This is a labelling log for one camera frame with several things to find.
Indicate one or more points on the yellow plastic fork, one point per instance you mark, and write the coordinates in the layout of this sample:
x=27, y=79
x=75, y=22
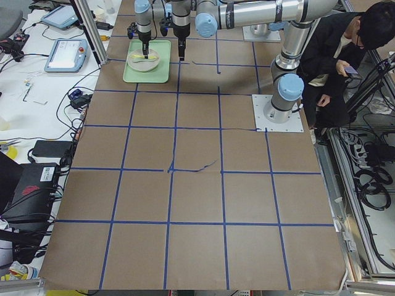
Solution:
x=134, y=56

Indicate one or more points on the pale green plastic spoon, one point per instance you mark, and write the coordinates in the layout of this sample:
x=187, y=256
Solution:
x=136, y=61

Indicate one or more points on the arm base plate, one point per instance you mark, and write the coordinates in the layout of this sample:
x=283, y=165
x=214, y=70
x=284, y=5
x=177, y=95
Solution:
x=269, y=119
x=262, y=32

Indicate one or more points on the person in black jacket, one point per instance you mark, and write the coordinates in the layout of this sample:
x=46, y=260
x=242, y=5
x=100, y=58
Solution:
x=339, y=41

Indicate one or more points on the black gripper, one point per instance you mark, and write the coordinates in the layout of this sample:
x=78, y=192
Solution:
x=143, y=37
x=180, y=32

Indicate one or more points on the black power adapter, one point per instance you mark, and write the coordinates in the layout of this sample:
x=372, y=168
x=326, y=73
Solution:
x=51, y=149

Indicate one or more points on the white round plate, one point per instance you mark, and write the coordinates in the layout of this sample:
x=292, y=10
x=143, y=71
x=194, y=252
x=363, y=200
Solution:
x=142, y=67

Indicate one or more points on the light green plastic tray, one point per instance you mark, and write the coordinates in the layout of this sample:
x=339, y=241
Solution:
x=160, y=73

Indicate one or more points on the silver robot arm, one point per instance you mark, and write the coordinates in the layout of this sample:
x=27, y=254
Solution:
x=301, y=17
x=145, y=15

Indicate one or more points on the aluminium frame post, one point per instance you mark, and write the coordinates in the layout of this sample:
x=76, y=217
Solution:
x=89, y=27

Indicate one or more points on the teach pendant with red button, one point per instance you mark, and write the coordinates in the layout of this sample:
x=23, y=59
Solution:
x=66, y=56

